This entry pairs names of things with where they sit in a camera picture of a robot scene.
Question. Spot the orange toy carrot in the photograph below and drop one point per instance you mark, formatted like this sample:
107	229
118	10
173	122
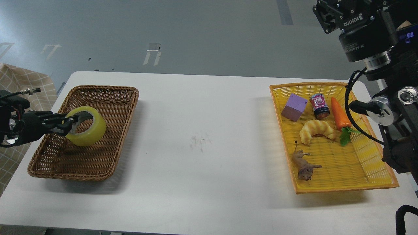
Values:
342	122

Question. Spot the small purple can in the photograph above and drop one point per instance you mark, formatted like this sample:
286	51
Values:
320	107

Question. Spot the yellow tape roll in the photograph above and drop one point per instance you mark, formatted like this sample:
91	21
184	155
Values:
94	132

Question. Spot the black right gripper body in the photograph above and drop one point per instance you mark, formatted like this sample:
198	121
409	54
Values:
367	29

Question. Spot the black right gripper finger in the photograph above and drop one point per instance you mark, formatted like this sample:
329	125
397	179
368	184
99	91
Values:
329	14

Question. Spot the purple foam cube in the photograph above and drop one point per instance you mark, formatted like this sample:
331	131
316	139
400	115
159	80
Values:
294	107

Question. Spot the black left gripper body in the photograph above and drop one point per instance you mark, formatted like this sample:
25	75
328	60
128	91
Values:
31	127

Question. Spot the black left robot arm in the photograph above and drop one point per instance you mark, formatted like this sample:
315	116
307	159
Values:
12	108

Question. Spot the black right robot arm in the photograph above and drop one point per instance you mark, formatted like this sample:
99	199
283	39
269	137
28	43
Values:
390	117

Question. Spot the brown toy lion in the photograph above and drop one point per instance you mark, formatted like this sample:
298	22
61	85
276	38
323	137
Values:
304	168

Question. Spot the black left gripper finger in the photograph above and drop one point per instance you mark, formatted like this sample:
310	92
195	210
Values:
58	116
62	128

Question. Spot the toy croissant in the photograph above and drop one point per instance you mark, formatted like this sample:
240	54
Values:
316	127

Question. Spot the brown wicker basket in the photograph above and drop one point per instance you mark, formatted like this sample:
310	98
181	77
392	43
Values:
58	158

